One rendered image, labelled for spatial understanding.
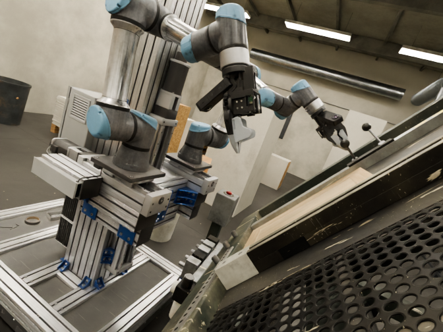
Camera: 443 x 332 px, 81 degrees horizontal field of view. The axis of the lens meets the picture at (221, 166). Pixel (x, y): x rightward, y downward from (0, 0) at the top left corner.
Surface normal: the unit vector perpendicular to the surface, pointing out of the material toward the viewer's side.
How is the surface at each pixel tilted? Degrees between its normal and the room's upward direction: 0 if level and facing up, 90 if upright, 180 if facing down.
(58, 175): 90
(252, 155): 90
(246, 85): 90
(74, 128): 90
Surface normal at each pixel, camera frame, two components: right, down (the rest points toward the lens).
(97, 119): -0.62, 0.11
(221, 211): -0.30, 0.11
